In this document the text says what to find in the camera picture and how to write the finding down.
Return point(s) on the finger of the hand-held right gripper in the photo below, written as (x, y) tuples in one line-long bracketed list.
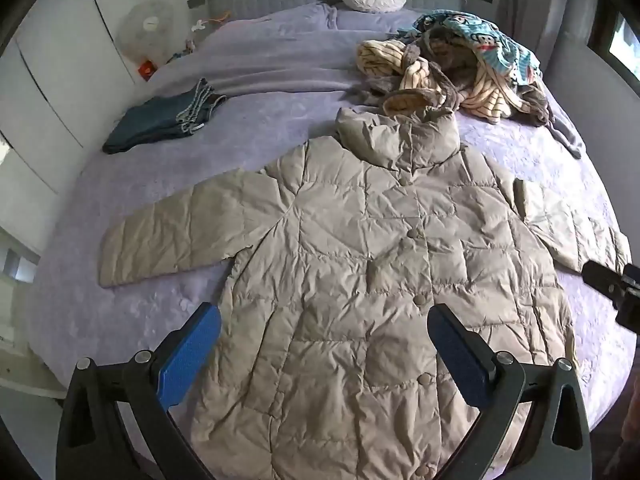
[(602, 280)]

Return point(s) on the window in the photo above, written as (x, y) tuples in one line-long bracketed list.
[(620, 37)]

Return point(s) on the grey garment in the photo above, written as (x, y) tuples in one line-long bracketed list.
[(562, 127)]

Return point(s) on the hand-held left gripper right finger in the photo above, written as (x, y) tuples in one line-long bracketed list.
[(457, 347)]

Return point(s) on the beige puffer jacket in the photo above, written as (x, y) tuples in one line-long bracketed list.
[(360, 270)]

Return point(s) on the cream striped fleece robe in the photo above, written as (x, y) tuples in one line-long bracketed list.
[(395, 67)]

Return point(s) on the folded blue jeans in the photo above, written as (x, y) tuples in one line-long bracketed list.
[(150, 122)]

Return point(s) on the blue cartoon print cloth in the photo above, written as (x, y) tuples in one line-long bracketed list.
[(492, 45)]

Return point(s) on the purple bed blanket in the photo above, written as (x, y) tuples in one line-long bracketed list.
[(280, 95)]

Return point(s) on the grey curtain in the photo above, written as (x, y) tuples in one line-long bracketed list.
[(545, 10)]

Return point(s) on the small red box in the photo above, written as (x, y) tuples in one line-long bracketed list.
[(147, 69)]

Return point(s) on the white electric fan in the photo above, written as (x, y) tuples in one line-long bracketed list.
[(147, 27)]

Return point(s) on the white wardrobe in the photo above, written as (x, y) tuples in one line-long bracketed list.
[(60, 85)]

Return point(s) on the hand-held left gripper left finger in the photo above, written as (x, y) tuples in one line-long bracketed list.
[(192, 345)]

